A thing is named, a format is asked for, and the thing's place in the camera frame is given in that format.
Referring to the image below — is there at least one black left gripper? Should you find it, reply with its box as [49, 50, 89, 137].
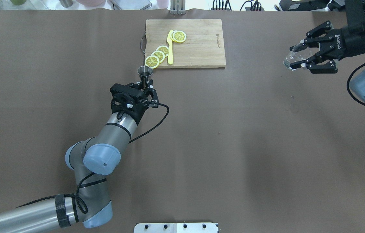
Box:
[111, 81, 159, 125]

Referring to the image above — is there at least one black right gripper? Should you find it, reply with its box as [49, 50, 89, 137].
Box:
[289, 21, 365, 74]

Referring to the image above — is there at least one small glass measuring cup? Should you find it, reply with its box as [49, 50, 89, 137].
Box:
[283, 43, 312, 70]

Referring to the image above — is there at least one steel jigger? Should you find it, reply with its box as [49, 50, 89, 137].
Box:
[137, 65, 153, 89]

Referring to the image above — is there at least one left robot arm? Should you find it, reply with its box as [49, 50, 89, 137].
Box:
[0, 78, 160, 233]

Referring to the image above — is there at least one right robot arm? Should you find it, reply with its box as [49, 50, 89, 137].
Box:
[284, 19, 365, 106]

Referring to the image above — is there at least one pink plastic cup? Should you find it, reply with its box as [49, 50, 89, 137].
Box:
[156, 0, 170, 9]

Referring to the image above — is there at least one outer lemon slice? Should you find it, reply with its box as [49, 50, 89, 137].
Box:
[144, 55, 161, 69]

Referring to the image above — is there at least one lemon slice near knife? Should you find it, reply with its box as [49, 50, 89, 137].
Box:
[156, 45, 169, 57]

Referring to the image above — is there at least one single lemon slice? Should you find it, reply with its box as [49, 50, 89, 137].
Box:
[171, 30, 187, 43]

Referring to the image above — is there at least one wooden cutting board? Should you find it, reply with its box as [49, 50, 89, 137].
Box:
[145, 19, 226, 69]

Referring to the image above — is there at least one silver kitchen scale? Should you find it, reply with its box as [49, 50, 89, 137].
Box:
[110, 0, 152, 10]

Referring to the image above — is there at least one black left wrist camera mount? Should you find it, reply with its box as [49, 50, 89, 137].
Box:
[109, 83, 149, 109]

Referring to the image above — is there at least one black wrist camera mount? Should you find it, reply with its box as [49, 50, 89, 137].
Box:
[109, 83, 149, 109]
[344, 0, 365, 32]

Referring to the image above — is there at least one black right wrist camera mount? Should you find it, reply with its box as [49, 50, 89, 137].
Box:
[344, 0, 365, 32]

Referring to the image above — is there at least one aluminium frame post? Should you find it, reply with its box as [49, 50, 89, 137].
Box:
[170, 0, 186, 15]

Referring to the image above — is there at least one white camera pole base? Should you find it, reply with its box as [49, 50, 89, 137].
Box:
[133, 222, 219, 233]

